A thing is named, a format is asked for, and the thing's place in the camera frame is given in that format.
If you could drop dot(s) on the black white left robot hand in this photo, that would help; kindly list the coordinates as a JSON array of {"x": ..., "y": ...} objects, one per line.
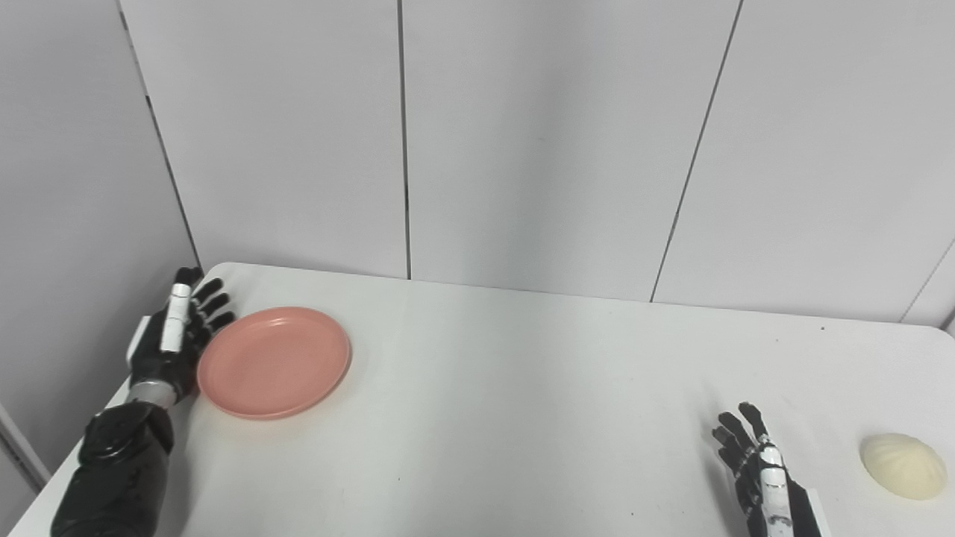
[{"x": 160, "y": 365}]

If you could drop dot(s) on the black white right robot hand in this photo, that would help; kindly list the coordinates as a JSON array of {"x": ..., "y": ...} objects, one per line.
[{"x": 798, "y": 514}]

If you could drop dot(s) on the pink round plate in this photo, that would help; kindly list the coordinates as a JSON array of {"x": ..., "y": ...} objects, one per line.
[{"x": 272, "y": 362}]

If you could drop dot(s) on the cream steamed bun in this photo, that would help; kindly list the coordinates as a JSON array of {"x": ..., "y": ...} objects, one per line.
[{"x": 903, "y": 466}]

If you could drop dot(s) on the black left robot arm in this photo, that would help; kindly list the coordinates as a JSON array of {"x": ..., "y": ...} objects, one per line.
[{"x": 112, "y": 477}]

